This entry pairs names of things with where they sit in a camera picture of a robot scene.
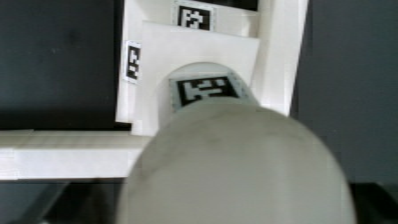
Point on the white lamp base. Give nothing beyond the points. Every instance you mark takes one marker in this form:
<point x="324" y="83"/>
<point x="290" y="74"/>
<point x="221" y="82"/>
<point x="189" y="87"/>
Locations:
<point x="187" y="59"/>

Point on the white lamp bulb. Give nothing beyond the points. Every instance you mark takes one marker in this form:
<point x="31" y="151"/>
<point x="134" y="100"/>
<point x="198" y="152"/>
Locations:
<point x="235" y="167"/>

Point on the white front wall bar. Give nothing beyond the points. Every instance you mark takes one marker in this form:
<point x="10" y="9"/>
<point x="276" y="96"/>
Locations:
<point x="68" y="154"/>

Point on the white wall bar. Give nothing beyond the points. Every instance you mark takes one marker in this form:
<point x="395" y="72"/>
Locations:
<point x="68" y="154"/>
<point x="280" y="34"/>

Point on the white right wall bar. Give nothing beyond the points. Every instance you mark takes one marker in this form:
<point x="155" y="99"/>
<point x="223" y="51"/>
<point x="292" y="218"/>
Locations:
<point x="280" y="34"/>

